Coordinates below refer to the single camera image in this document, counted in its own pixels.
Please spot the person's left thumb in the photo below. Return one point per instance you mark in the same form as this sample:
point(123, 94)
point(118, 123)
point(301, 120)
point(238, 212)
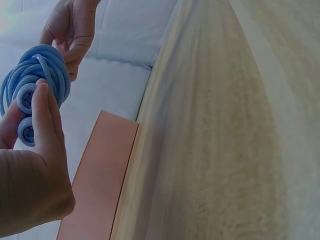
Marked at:
point(46, 117)

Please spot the person's left hand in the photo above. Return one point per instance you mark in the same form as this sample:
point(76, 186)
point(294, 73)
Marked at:
point(30, 180)

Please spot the person's right fingers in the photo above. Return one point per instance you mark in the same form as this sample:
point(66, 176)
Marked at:
point(76, 52)

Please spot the person's left fingers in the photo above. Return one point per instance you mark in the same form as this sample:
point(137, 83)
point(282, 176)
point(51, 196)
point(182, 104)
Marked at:
point(8, 125)

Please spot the person's right hand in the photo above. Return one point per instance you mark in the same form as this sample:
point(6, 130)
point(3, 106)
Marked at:
point(75, 22)

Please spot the pink flat board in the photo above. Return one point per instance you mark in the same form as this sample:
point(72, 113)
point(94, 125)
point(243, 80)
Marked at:
point(100, 175)

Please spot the person's right thumb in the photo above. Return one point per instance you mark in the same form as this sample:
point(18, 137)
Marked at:
point(47, 30)

